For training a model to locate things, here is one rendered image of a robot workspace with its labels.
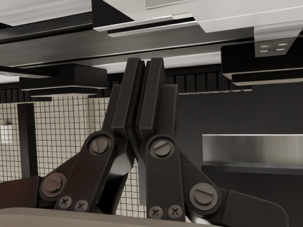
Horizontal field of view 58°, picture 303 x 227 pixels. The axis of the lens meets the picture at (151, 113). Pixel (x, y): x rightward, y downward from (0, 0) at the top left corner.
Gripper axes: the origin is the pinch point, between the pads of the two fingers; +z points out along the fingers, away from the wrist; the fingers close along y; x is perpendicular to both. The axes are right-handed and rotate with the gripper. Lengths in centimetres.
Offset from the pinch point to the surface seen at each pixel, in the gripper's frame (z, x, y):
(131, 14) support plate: 7.5, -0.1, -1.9
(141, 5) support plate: 6.7, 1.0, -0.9
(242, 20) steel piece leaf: 9.6, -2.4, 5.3
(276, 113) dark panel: 32, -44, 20
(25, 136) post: 46, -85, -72
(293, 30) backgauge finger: 11.5, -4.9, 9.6
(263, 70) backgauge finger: 18.5, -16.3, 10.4
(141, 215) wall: 97, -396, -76
